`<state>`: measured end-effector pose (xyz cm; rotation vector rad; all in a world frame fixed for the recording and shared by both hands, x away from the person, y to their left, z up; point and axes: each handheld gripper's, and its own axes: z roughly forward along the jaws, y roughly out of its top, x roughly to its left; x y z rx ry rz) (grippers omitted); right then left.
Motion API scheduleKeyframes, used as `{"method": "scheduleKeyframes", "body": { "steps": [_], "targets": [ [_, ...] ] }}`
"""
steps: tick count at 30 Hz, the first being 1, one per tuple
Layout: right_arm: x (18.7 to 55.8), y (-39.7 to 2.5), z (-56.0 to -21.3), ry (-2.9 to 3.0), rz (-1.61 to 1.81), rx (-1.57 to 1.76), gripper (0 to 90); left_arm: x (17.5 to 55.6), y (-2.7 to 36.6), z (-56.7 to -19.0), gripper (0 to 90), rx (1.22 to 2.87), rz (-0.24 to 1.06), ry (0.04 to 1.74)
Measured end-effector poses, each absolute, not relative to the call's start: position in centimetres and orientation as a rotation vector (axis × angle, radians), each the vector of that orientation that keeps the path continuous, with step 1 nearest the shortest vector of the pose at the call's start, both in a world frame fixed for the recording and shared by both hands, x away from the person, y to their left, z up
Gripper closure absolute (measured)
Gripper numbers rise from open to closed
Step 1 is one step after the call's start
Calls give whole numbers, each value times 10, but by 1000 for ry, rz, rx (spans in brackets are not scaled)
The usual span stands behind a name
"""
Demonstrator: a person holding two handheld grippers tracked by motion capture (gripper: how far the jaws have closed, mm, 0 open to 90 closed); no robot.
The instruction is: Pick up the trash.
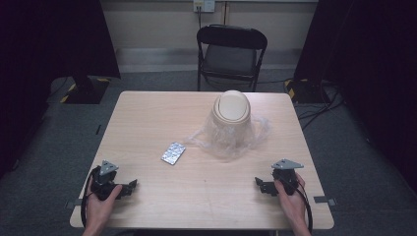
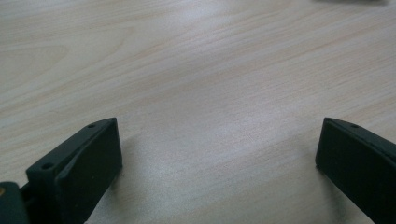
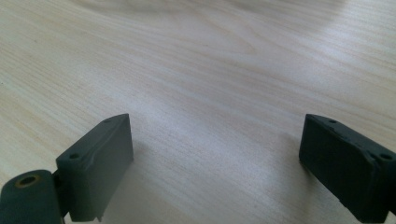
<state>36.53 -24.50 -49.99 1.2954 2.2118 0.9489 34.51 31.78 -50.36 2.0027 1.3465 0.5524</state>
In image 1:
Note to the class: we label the dark curtain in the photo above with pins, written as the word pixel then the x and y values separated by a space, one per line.
pixel 370 72
pixel 39 65

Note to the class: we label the black folding chair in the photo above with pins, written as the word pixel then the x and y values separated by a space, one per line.
pixel 229 59

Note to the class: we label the clear plastic bag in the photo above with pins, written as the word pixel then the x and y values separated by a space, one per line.
pixel 226 144

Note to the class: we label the grey table edge bracket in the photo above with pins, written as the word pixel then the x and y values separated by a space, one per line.
pixel 324 200
pixel 72 203

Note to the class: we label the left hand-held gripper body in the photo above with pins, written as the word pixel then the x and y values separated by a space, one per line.
pixel 104 183

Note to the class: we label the person's right hand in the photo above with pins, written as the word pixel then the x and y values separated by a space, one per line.
pixel 291 205

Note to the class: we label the person's left hand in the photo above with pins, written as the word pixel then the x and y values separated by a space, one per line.
pixel 100 206

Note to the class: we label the black stand base striped tape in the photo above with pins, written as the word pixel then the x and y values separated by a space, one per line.
pixel 305 91
pixel 87 90

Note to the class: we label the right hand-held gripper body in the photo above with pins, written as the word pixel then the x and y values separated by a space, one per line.
pixel 285 177

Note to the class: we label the white wall socket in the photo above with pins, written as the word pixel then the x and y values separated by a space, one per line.
pixel 204 5

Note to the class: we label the silver blister pack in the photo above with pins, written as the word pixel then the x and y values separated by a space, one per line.
pixel 173 153

